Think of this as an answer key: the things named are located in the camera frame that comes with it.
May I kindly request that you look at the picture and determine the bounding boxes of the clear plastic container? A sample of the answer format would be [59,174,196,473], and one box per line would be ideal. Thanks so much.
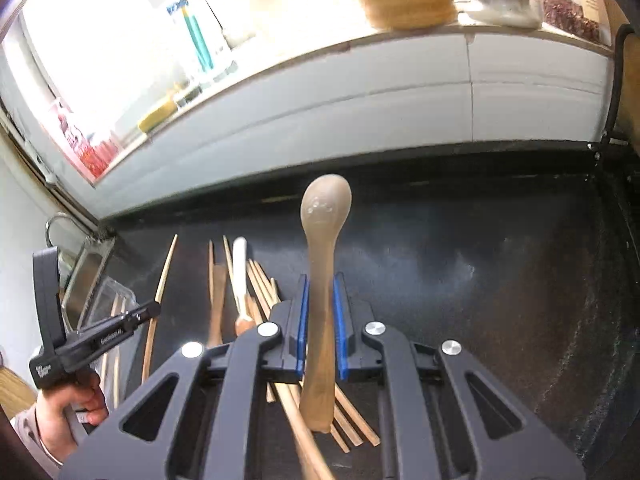
[79,279,139,333]

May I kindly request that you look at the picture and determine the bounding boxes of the clear bottle with teal stripes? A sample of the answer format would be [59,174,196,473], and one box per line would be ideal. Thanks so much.
[165,0,227,83]

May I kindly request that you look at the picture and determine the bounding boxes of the brown wooden spoon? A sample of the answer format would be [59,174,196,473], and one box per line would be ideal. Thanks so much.
[299,172,353,433]

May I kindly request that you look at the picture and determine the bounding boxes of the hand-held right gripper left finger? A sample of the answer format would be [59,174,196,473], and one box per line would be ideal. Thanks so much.
[60,275,308,480]

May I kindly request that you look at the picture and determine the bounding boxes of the black cable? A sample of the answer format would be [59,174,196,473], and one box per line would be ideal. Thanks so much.
[601,24,637,147]

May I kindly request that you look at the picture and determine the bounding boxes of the pile of wooden chopsticks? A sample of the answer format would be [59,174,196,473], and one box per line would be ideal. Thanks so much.
[97,234,382,480]

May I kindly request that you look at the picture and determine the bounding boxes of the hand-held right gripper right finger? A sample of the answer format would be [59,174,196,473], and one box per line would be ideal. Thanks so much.
[334,272,587,480]

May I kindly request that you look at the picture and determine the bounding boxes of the yellow sponge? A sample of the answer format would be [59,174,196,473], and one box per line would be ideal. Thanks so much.
[137,97,179,134]

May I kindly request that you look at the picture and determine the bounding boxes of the person's left hand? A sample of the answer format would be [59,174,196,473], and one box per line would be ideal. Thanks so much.
[37,369,110,462]

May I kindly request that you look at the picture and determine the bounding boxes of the red printed packet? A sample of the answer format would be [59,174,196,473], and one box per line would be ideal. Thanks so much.
[49,99,122,182]

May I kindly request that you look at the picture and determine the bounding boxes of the packet of dried red food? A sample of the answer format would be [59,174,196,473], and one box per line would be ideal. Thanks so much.
[540,0,602,45]

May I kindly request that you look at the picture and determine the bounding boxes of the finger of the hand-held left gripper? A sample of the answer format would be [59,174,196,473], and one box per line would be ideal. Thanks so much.
[127,300,162,325]

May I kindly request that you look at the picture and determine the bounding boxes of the white-handled spoon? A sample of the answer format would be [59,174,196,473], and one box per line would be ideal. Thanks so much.
[232,236,257,339]

